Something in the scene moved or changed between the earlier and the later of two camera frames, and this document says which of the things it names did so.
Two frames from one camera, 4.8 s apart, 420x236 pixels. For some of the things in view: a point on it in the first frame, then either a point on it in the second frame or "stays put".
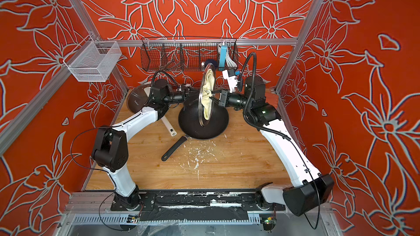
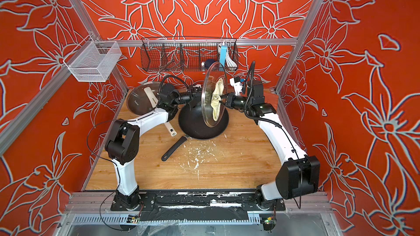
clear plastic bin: x=93 y=61 stays put
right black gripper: x=228 y=97 stays put
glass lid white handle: x=138 y=96 stays put
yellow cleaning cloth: x=208 y=87 → x=216 y=99
